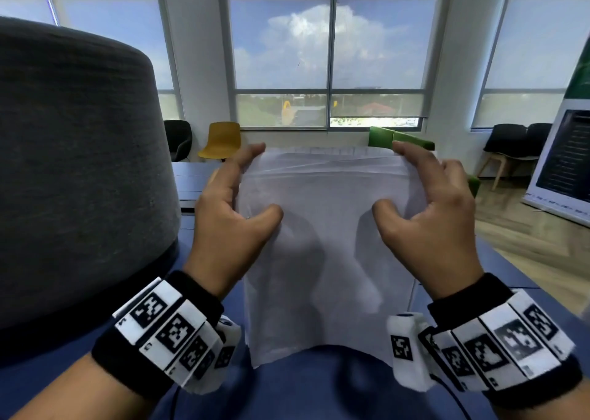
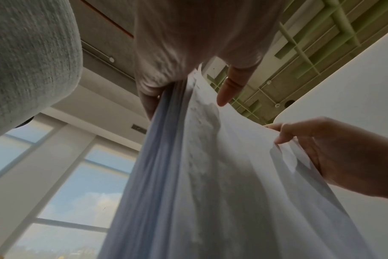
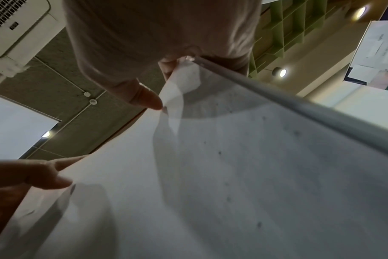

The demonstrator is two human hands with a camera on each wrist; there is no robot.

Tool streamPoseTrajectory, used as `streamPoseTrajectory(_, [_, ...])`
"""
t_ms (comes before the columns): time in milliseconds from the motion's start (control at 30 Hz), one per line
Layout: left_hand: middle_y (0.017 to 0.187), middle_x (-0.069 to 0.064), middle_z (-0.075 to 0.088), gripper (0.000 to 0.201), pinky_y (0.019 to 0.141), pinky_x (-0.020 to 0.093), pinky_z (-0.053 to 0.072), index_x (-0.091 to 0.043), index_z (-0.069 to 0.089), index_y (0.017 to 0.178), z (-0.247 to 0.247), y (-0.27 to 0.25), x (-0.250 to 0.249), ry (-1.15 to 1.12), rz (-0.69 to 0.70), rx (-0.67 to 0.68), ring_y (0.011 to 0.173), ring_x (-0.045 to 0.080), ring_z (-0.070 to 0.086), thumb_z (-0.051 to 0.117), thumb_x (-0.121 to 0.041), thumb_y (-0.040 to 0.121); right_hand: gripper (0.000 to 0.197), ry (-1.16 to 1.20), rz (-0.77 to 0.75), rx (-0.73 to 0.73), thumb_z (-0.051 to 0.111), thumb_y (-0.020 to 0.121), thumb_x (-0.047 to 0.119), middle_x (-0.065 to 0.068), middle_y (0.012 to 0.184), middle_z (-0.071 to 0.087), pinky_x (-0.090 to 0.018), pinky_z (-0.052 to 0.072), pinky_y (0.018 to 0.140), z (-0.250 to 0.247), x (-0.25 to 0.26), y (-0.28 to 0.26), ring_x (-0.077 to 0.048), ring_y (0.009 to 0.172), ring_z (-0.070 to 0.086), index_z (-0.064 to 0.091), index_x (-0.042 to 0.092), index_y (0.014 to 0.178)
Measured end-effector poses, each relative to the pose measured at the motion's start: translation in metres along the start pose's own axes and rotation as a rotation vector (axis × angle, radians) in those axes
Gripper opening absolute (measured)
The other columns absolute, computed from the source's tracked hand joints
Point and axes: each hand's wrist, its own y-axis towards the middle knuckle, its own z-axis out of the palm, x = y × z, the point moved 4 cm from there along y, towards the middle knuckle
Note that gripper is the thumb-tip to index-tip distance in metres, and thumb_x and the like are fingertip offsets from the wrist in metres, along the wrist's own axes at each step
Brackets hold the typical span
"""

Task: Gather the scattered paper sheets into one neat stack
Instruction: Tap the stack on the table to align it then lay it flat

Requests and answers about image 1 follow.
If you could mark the white banner stand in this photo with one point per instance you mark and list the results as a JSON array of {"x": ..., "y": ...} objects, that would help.
[{"x": 567, "y": 157}]

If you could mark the wristband with marker tiles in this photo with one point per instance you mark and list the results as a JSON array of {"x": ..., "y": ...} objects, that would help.
[
  {"x": 152, "y": 323},
  {"x": 502, "y": 341}
]

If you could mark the aligned white paper stack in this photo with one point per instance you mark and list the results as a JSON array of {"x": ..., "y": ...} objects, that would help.
[{"x": 322, "y": 249}]

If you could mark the person's left hand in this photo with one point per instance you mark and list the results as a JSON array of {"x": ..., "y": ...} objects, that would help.
[{"x": 221, "y": 244}]

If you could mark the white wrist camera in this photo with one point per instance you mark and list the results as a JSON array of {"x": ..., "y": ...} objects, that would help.
[
  {"x": 226, "y": 355},
  {"x": 405, "y": 350}
]

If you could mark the green sofa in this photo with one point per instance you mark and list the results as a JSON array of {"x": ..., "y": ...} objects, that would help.
[{"x": 382, "y": 136}]

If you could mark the narrow window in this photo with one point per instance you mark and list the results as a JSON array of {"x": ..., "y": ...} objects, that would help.
[{"x": 115, "y": 23}]

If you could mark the person's right hand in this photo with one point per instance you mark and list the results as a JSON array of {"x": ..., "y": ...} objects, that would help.
[{"x": 442, "y": 240}]

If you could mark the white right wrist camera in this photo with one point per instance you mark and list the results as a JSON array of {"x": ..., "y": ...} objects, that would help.
[{"x": 405, "y": 350}]

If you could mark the window with white blind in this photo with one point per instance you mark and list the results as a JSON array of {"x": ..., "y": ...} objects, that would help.
[{"x": 534, "y": 42}]

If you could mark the yellow chair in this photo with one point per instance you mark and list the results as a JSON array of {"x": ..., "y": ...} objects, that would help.
[{"x": 221, "y": 141}]

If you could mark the black chair with wooden legs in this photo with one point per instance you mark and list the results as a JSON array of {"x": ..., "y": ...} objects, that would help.
[
  {"x": 504, "y": 138},
  {"x": 539, "y": 136}
]

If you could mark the grey felt pillar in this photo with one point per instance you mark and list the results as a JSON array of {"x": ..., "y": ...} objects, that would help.
[{"x": 83, "y": 180}]

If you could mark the right wristband with marker tiles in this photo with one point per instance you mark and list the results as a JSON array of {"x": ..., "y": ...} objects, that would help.
[{"x": 502, "y": 341}]

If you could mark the dark green chair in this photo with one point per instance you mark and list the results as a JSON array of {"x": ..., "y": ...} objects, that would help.
[{"x": 177, "y": 138}]

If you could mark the left wristband with marker tiles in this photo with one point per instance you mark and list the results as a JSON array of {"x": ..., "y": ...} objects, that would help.
[{"x": 152, "y": 323}]

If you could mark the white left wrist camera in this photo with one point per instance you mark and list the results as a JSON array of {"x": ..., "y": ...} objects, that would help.
[{"x": 226, "y": 355}]

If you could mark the large framed window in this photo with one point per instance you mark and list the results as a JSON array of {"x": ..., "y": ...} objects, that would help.
[{"x": 276, "y": 42}]

